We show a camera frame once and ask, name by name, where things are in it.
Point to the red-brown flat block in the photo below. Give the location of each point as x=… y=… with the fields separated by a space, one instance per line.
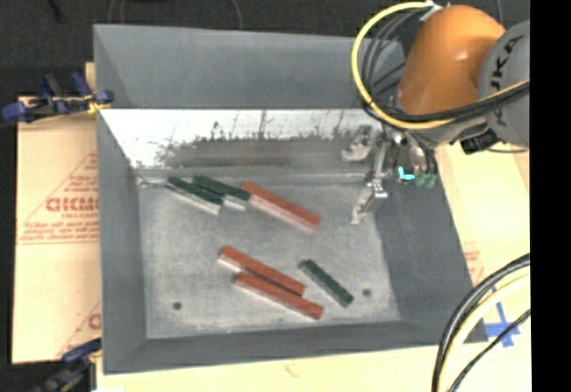
x=261 y=269
x=278 y=295
x=281 y=206

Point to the grey metal bin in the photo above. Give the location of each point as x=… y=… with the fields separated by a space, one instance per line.
x=267 y=247

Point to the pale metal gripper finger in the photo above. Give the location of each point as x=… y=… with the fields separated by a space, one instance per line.
x=358 y=145
x=365 y=202

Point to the brown cardboard board, red print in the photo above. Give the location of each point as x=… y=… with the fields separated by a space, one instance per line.
x=55 y=238

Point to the dark green flat block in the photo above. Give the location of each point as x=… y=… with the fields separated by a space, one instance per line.
x=223 y=190
x=196 y=195
x=325 y=283

